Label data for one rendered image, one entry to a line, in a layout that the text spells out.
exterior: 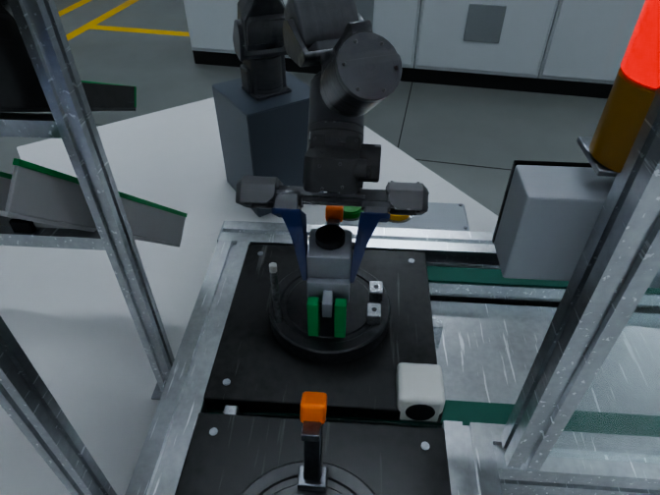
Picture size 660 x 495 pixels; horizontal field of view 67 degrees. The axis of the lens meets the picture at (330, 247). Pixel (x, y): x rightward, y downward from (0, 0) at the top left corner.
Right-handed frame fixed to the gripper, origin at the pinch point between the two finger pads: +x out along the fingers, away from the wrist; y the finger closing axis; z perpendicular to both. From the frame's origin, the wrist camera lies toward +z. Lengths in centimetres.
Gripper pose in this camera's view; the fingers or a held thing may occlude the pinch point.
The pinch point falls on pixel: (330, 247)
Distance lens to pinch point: 51.1
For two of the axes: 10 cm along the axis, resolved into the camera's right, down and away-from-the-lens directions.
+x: -0.5, 10.0, -0.1
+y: 10.0, 0.5, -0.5
